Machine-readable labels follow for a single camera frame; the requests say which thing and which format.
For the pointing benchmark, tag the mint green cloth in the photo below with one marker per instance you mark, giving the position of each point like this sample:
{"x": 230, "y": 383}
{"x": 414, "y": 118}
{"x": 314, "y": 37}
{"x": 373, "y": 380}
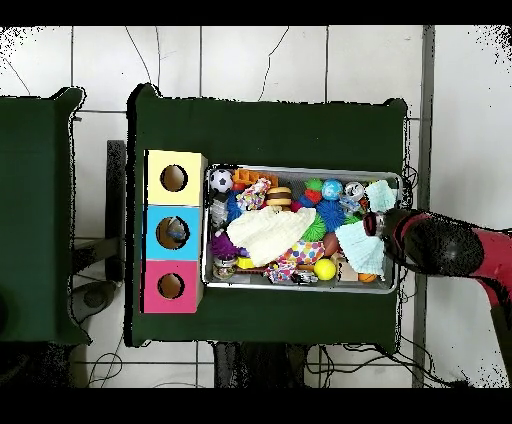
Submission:
{"x": 360, "y": 248}

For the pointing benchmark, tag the cream yellow cloth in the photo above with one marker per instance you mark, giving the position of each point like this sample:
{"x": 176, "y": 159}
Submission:
{"x": 268, "y": 236}

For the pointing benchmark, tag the clear plastic packet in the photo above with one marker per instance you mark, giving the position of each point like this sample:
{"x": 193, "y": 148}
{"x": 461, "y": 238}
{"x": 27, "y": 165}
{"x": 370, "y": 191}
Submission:
{"x": 178, "y": 232}

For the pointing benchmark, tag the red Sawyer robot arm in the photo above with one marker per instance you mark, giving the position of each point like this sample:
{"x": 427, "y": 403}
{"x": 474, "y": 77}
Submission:
{"x": 448, "y": 244}

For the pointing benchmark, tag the clear shallow bin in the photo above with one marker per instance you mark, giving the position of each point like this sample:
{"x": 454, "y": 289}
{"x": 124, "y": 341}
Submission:
{"x": 232, "y": 281}

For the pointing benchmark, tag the wooden box with three holes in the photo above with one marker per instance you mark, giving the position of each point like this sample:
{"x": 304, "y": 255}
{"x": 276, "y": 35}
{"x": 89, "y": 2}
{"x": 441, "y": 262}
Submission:
{"x": 156, "y": 240}

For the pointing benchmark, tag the large blue spiky ball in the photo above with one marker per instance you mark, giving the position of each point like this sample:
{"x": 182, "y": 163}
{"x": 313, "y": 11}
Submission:
{"x": 330, "y": 216}

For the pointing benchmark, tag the blue globe ball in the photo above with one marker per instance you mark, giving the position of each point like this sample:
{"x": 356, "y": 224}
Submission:
{"x": 333, "y": 190}

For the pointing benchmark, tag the green spiky ball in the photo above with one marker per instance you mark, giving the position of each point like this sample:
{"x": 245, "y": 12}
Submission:
{"x": 314, "y": 229}

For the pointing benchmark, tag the yellow ball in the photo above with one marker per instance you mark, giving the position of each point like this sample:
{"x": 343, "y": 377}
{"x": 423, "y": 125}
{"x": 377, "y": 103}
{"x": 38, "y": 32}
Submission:
{"x": 325, "y": 270}

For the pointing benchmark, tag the toy burger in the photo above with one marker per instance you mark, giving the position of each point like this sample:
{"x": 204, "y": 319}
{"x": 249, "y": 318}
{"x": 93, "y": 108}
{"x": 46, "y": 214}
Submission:
{"x": 279, "y": 197}

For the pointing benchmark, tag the colourful dotted packet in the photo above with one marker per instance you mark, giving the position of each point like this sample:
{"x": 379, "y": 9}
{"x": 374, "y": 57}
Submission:
{"x": 254, "y": 194}

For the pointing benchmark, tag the orange plastic toy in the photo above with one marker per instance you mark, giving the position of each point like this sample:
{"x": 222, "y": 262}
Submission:
{"x": 248, "y": 176}

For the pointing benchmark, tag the dark green table cloth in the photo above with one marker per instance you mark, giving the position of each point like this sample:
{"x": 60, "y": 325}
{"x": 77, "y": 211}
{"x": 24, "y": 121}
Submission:
{"x": 40, "y": 144}
{"x": 264, "y": 128}

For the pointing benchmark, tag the black and white soccer ball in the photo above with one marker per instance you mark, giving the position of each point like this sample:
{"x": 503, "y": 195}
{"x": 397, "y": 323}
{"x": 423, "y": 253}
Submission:
{"x": 221, "y": 181}

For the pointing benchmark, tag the black stand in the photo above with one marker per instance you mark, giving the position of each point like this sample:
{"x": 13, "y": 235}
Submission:
{"x": 117, "y": 208}

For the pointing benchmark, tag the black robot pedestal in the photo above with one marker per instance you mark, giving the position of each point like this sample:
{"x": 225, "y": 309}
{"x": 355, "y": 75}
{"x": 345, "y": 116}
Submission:
{"x": 264, "y": 368}

